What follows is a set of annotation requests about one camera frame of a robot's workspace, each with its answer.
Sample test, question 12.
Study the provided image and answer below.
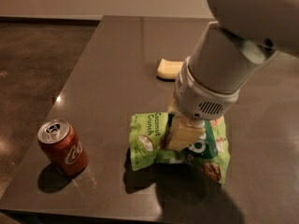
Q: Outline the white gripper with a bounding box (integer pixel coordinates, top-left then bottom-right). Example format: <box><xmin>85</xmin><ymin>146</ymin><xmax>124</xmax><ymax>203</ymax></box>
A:
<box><xmin>164</xmin><ymin>57</ymin><xmax>239</xmax><ymax>151</ymax></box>

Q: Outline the green rice chip bag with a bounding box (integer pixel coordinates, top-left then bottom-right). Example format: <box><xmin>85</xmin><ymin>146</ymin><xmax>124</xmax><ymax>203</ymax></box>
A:
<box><xmin>129</xmin><ymin>112</ymin><xmax>230</xmax><ymax>184</ymax></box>

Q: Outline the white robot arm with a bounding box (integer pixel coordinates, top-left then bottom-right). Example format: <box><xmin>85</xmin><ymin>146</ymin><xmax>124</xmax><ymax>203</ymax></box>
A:
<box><xmin>165</xmin><ymin>0</ymin><xmax>299</xmax><ymax>151</ymax></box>

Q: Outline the red coke can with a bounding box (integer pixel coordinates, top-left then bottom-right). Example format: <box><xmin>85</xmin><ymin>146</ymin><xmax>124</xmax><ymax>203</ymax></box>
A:
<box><xmin>37</xmin><ymin>119</ymin><xmax>87</xmax><ymax>176</ymax></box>

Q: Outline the yellow sponge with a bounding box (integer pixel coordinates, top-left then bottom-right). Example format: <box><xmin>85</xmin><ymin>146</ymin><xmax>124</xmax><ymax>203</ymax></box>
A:
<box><xmin>157</xmin><ymin>59</ymin><xmax>183</xmax><ymax>80</ymax></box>

